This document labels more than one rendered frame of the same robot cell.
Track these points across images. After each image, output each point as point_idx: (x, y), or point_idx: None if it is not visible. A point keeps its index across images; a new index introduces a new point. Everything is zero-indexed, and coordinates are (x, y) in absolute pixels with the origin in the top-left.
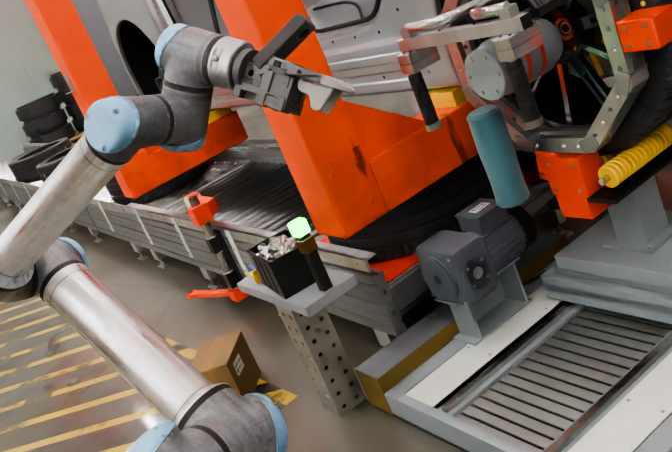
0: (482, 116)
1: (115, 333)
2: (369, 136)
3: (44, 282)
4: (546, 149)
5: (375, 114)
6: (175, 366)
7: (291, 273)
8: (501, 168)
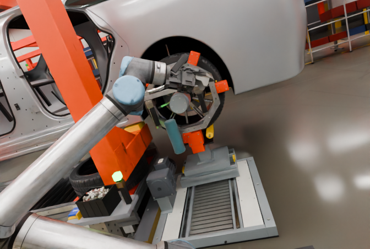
0: (172, 121)
1: (90, 241)
2: (123, 139)
3: (15, 232)
4: (187, 131)
5: (123, 131)
6: (136, 243)
7: (110, 202)
8: (179, 139)
